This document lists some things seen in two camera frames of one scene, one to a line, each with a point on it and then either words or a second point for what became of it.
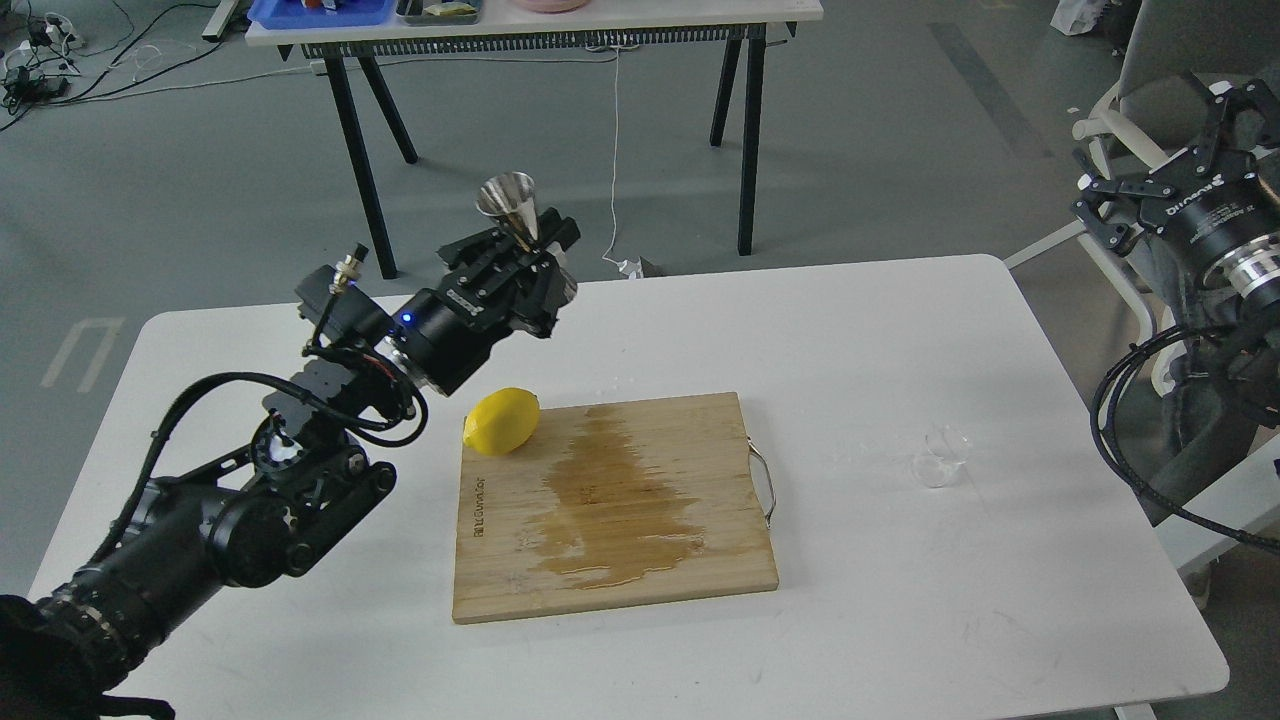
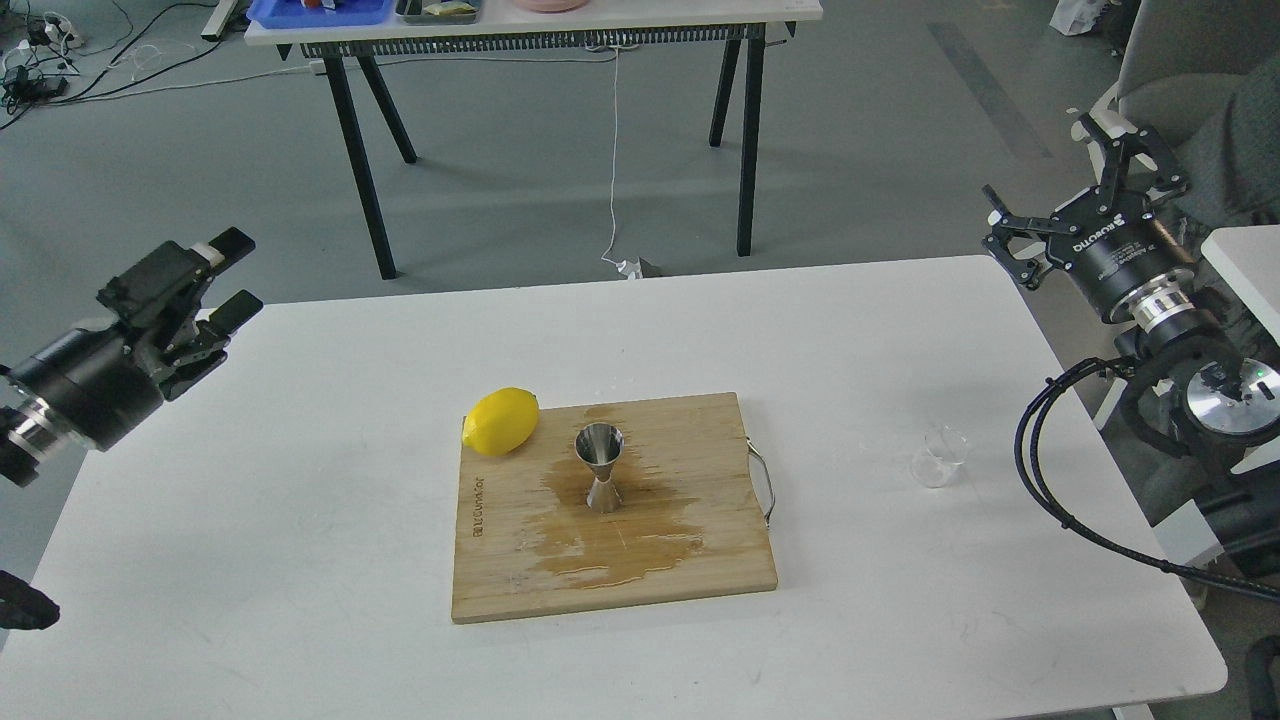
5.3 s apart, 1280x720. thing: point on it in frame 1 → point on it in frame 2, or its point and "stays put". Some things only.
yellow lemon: (501, 421) stays put
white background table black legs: (742, 26) stays put
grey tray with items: (439, 13) stays put
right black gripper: (1208, 207) → (1110, 252)
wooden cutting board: (616, 506) stays put
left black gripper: (449, 335) → (98, 381)
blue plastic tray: (288, 14) stays put
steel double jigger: (511, 197) → (602, 444)
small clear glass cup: (944, 458) stays put
